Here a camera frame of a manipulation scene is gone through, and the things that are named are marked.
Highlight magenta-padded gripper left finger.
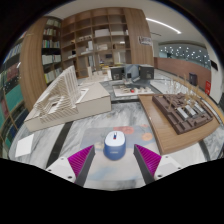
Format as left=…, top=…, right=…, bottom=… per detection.
left=45, top=144, right=97, bottom=187

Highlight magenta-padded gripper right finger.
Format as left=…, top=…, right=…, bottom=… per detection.
left=132, top=143, right=184, bottom=185

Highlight white and blue computer mouse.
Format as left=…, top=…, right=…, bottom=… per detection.
left=103, top=130, right=128, bottom=161

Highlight brown model on wooden board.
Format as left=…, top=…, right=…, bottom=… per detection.
left=138, top=92, right=221, bottom=156

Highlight white paper sheet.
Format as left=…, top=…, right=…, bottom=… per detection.
left=14, top=133, right=35, bottom=158

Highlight beige architectural building model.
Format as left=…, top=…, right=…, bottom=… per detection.
left=23, top=64, right=113, bottom=133

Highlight small white site model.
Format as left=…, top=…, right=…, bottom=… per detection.
left=112, top=84, right=155, bottom=98

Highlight dark grey building model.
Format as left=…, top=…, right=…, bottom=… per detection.
left=109, top=63, right=155, bottom=81

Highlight bookshelf with teal books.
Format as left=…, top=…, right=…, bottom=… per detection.
left=0, top=31, right=31, bottom=158

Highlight group of small ceiling lights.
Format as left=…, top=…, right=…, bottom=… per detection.
left=159, top=44, right=209, bottom=66

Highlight dark recessed bookshelf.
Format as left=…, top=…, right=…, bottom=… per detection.
left=41, top=16, right=64, bottom=84

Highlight long ceiling light strip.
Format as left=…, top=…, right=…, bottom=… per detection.
left=145, top=17, right=183, bottom=35

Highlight white wall poster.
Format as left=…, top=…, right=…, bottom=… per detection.
left=138, top=35, right=153, bottom=47

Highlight wooden wall shelf unit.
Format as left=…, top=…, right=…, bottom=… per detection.
left=60, top=7, right=155, bottom=80

